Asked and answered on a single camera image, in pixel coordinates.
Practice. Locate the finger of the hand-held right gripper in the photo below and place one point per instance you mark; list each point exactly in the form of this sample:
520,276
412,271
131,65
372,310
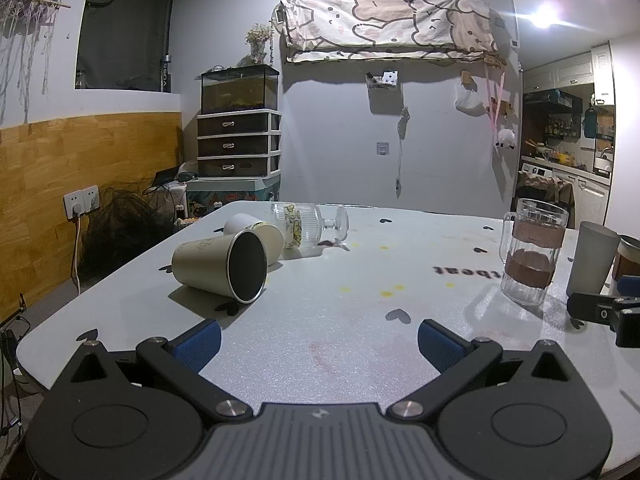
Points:
590,307
627,285

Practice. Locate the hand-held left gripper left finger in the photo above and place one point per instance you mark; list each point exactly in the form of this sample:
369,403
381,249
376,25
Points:
199,344

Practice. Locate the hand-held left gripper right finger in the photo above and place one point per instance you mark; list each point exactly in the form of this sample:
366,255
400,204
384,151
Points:
440,346

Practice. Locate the beige metal cup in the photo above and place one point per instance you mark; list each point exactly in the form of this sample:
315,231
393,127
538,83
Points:
200,265

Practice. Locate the brown cup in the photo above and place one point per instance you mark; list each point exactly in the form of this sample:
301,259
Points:
629,260

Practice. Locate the white paper cup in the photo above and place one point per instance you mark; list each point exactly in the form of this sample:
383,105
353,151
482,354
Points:
267,240

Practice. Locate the grey tumbler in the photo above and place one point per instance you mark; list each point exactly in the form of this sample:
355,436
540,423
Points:
592,260

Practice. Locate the glass mug with brown bands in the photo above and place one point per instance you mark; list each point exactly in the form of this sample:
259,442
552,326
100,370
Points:
532,260

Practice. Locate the brown cloth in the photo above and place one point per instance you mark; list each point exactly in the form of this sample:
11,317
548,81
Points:
545,187

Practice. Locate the black net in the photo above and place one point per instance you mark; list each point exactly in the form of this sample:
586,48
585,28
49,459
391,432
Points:
125,235

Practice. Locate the washing machine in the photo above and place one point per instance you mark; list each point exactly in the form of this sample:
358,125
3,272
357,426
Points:
537,170

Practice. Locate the teal printed cabinet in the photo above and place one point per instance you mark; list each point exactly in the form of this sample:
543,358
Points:
225,195

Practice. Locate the ribbed glass goblet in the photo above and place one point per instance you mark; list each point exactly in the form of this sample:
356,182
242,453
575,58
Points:
305,227

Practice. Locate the black laptop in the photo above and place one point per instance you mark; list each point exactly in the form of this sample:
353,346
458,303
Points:
166,176

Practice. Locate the kitchen shelf with bottles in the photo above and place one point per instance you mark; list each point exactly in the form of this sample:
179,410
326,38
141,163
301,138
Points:
564,126

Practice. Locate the white hanging plush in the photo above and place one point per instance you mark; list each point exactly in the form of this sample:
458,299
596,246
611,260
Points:
506,137

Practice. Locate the white drawer unit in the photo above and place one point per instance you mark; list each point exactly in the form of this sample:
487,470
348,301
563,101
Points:
237,144

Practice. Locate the pink ribbon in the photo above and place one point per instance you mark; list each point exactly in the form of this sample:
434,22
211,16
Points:
495,105

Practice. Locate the white hanging bag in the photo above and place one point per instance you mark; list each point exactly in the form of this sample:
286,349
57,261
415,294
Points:
470,100

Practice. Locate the glass fish tank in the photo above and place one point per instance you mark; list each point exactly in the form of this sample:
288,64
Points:
239,91

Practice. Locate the ceiling spot light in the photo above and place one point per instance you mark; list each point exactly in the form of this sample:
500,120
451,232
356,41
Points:
546,14

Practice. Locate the dried flower vase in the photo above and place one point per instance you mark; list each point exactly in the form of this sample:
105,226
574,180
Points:
257,42

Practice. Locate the dark window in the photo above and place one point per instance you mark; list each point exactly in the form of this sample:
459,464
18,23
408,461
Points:
125,30

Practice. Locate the printed cartoon cloth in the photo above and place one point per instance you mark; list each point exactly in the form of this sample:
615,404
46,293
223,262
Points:
390,20

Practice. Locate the white wall socket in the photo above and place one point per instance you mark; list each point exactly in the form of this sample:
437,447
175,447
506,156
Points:
91,199
73,204

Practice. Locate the square wall hook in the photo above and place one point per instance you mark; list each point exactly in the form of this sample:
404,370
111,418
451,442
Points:
382,148

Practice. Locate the white kitchen wall cabinet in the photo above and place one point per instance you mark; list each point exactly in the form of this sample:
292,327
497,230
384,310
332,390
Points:
565,72

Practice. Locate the clear wall holder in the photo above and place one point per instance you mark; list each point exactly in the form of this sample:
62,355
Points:
382,80

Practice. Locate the white macrame wall hanging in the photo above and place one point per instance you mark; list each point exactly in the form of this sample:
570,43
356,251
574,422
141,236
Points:
22,25

